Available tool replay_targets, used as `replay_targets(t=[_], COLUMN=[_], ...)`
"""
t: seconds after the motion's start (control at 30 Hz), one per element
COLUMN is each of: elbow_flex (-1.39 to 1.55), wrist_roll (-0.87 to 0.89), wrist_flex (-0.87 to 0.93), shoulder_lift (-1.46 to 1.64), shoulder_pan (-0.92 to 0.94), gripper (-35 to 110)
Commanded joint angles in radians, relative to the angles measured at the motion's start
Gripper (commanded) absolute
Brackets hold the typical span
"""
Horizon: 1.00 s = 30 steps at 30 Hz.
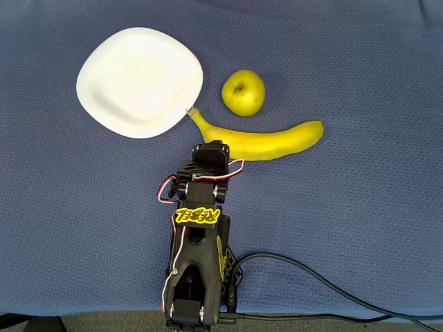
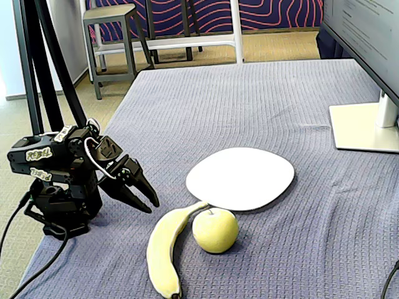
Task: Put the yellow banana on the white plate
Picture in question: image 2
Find black looping cable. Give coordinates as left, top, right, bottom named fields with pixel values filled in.
left=8, top=221, right=69, bottom=299

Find blue-grey woven cloth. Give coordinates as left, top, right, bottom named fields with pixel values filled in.
left=17, top=58, right=399, bottom=299

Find grey metal stool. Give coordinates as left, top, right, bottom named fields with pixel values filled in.
left=82, top=2, right=155, bottom=100

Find white rounded plate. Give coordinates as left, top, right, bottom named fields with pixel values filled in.
left=185, top=147, right=296, bottom=212

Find dark stool legs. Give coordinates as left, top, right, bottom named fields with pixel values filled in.
left=146, top=0, right=203, bottom=65

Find white table frame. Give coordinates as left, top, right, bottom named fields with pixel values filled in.
left=89, top=0, right=244, bottom=82

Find navy pink wavy-patterned panel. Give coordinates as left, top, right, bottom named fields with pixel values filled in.
left=85, top=0, right=325, bottom=43

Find black plugged cable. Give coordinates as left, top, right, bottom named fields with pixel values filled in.
left=0, top=190, right=32, bottom=253

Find white gripper servo wire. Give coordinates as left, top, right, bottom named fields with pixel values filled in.
left=83, top=136, right=118, bottom=179

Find yellow banana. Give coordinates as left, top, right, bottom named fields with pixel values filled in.
left=146, top=201, right=210, bottom=299

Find computer monitor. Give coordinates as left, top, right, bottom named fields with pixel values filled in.
left=320, top=0, right=399, bottom=103

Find thin black cable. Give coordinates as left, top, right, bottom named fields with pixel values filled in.
left=380, top=260, right=399, bottom=299

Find silver monitor stand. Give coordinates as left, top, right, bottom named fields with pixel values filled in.
left=329, top=90, right=399, bottom=153

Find yellow-green apple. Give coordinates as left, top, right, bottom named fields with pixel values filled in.
left=191, top=207, right=240, bottom=254

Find black tripod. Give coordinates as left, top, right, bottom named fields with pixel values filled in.
left=11, top=0, right=89, bottom=138

